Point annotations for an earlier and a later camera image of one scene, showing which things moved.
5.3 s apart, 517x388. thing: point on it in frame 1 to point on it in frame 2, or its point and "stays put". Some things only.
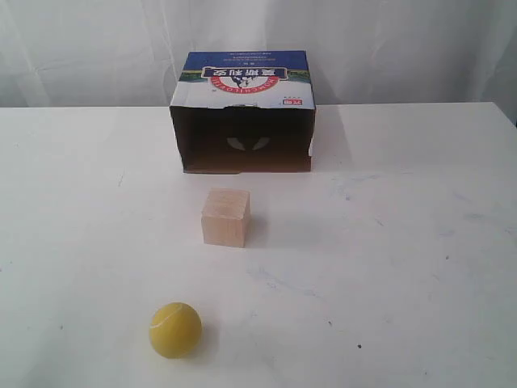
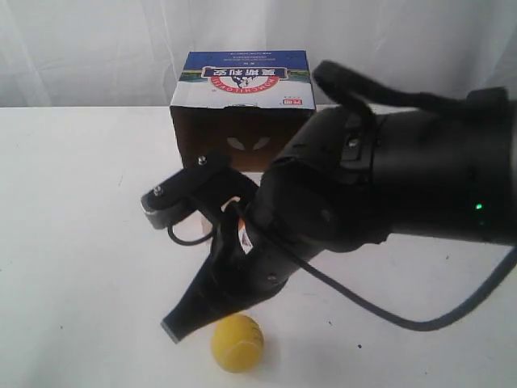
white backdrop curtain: [126, 53] stays put
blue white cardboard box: [244, 111] stays put
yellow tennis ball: [175, 330] to [237, 343]
